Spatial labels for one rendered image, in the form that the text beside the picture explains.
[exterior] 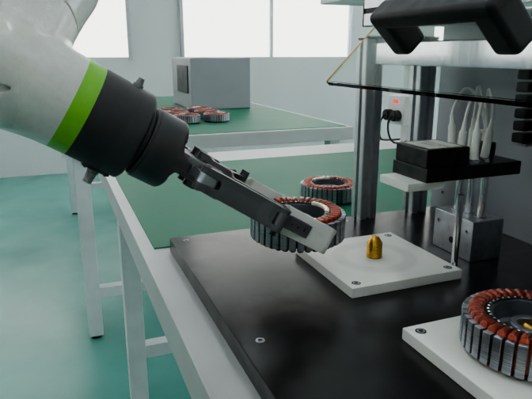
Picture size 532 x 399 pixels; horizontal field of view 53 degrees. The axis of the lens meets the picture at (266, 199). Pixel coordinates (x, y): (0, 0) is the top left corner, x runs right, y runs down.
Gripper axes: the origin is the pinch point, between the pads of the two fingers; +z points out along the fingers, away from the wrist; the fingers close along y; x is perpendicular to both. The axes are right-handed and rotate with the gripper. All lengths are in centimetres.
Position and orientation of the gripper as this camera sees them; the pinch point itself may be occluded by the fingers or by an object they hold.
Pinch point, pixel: (294, 218)
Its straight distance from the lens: 63.4
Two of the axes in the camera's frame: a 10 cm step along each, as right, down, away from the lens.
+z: 8.0, 4.1, 4.4
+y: 3.5, 2.7, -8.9
